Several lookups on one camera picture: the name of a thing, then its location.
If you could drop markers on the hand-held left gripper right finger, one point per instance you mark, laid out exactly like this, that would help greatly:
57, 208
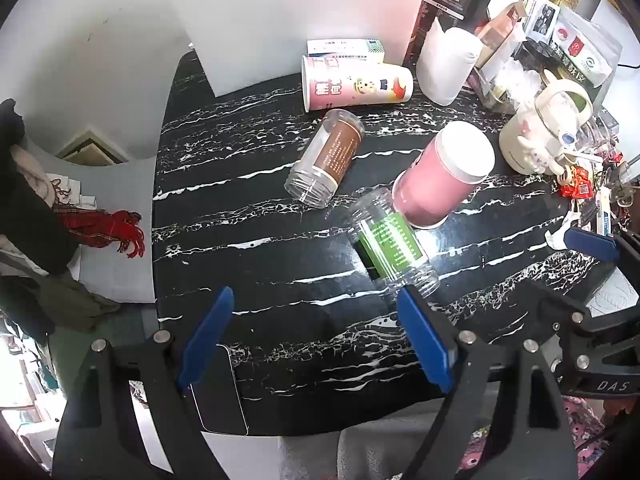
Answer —
425, 345

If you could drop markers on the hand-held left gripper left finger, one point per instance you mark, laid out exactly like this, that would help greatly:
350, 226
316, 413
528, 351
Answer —
207, 340

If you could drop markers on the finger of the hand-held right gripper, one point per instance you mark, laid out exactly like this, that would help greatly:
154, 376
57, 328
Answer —
560, 305
592, 244

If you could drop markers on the pink cup with white lid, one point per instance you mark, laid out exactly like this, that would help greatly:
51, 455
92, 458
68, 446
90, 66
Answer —
445, 175

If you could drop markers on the cartoon print paper cup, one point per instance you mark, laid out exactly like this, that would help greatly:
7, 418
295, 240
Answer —
356, 87

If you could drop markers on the black smartphone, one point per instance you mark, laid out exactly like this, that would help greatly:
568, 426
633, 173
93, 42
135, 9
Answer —
220, 392

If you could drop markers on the white embossed paper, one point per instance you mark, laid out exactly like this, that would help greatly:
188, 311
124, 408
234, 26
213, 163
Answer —
615, 295

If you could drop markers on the pink floral cloth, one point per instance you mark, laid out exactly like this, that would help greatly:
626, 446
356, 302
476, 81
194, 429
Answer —
582, 432

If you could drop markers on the red sachets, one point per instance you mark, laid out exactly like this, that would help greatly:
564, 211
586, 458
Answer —
575, 187

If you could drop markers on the clear jar with green label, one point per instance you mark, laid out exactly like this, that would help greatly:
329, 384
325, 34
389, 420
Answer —
395, 245

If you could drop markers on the grey cloth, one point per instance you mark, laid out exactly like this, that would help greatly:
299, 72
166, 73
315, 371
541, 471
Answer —
365, 447

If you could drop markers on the cream kettle with figurine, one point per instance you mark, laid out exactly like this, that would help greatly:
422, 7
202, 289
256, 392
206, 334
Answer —
542, 132

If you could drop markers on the light grey sheet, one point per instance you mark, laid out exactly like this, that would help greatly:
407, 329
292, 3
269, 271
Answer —
115, 240

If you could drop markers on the olive green cloth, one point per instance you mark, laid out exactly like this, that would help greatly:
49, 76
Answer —
75, 300

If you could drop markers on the red plaid scarf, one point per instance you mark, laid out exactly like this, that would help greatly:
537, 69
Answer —
102, 225

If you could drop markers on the clear plastic bag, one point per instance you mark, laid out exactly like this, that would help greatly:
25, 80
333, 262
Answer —
510, 80

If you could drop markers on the white printed pouch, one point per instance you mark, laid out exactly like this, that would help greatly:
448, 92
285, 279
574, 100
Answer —
585, 52

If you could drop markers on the clear jar with brown label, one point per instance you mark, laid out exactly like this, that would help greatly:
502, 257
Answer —
325, 157

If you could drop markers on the dark clothes pile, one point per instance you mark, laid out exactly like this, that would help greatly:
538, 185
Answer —
27, 210

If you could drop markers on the white paper roll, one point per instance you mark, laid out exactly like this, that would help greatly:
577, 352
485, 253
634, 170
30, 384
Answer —
446, 62

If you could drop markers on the brown paper box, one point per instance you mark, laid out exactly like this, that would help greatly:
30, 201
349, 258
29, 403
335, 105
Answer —
497, 30

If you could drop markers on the black printed box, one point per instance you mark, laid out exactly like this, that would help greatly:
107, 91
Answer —
457, 2

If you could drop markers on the white and blue carton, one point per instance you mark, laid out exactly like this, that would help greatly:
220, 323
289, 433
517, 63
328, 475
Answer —
345, 51

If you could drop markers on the white foam board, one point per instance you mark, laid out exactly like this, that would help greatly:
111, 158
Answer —
300, 25

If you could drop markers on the wooden frame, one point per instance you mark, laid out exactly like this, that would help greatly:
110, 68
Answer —
90, 149

